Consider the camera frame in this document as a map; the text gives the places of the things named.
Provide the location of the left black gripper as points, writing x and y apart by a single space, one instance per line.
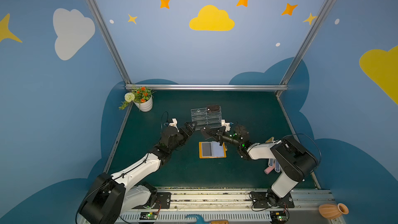
184 129

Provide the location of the controller board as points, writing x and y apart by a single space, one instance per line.
150 216
278 217

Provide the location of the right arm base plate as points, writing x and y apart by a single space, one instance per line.
265 200

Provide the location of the aluminium frame right post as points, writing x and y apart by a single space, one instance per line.
309 38

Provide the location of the aluminium frame post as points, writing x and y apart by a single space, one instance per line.
93 6
309 38

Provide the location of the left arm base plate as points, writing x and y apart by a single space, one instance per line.
160 200

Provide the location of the potted flower plant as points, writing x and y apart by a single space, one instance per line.
141 97

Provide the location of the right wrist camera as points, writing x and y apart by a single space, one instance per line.
227 125

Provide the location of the aluminium frame left post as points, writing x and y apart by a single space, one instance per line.
93 6

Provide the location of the clear plastic organizer tray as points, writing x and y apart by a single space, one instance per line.
203 118

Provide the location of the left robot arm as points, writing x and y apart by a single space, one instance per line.
112 195

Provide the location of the terracotta clay vase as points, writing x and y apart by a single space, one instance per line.
333 211

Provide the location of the teal handled tool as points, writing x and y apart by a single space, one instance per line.
200 220

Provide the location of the yellow leather card holder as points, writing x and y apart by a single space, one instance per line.
218 151

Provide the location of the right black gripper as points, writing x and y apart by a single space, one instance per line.
218 134

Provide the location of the left controller board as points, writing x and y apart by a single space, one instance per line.
150 216

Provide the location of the right controller board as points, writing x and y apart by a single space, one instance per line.
278 217

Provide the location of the aluminium frame rear bar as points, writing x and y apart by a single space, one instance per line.
266 88

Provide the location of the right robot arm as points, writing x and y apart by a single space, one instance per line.
296 161

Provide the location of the aluminium front rail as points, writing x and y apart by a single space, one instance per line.
234 205

